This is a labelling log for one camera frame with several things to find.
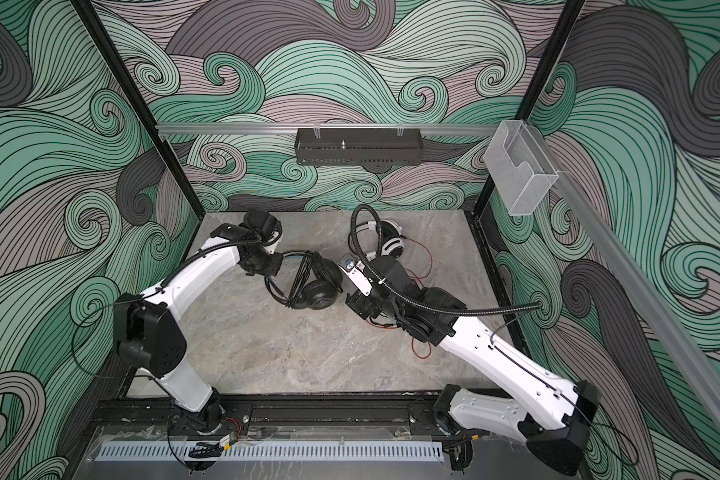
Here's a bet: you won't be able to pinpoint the white slotted cable duct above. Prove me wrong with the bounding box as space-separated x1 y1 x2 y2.
95 441 445 463

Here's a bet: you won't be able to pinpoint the black perforated metal tray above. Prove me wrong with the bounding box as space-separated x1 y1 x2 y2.
294 127 424 169

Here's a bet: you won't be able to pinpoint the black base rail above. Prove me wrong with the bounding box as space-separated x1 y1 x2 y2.
92 391 446 436

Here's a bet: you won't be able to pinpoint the clear plastic wall bin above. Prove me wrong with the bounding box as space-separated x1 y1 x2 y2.
483 120 559 216

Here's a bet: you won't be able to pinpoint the right arm corrugated cable hose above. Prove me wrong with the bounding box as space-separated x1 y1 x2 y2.
349 203 542 317

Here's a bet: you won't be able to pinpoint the black blue headphones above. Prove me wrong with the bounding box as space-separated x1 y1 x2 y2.
264 250 344 310

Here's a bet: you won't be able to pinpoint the black frame post right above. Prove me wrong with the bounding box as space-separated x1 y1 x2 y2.
473 1 585 219

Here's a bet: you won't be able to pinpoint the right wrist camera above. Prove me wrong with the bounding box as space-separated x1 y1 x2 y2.
338 253 372 297

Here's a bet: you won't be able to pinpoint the aluminium rail back wall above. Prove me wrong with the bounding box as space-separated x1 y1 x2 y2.
155 122 500 138

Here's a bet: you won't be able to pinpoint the white black headphones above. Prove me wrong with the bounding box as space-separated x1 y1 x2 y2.
356 220 405 260

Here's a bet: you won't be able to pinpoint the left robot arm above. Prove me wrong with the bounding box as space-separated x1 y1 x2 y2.
113 209 283 435

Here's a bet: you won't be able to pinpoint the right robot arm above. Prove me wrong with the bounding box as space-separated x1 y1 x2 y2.
338 254 599 476

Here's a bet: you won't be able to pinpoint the aluminium rail wall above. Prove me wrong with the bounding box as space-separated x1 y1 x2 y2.
524 124 720 432
155 122 500 138

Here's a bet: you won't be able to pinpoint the black frame post left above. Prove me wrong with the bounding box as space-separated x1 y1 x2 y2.
70 0 205 220

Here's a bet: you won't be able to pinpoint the aluminium rail right wall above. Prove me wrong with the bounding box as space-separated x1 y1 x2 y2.
524 124 720 432

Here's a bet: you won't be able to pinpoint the black frame post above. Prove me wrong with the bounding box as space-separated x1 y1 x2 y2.
473 1 585 219
70 0 205 220

